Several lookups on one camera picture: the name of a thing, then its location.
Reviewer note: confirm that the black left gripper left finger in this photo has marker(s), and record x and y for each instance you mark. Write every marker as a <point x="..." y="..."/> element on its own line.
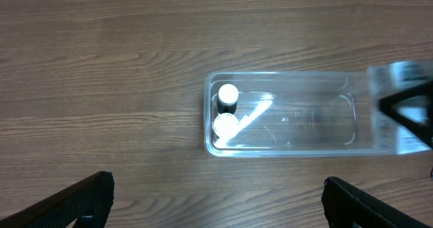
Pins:
<point x="85" y="204"/>

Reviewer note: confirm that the white Hansaplast plaster box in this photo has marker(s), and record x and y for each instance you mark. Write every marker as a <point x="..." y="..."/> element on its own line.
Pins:
<point x="384" y="81"/>

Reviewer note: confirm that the orange Redoxon tube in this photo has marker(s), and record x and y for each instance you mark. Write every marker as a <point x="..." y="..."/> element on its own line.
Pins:
<point x="226" y="126"/>

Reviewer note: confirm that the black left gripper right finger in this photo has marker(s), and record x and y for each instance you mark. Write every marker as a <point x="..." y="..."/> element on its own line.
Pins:
<point x="346" y="206"/>

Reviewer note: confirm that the black bottle white cap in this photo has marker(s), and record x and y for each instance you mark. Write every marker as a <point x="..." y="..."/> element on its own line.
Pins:
<point x="227" y="97"/>

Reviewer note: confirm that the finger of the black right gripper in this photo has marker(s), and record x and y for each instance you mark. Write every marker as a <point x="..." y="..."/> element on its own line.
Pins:
<point x="412" y="109"/>

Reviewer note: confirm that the clear plastic container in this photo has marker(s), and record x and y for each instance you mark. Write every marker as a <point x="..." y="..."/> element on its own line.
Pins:
<point x="293" y="114"/>

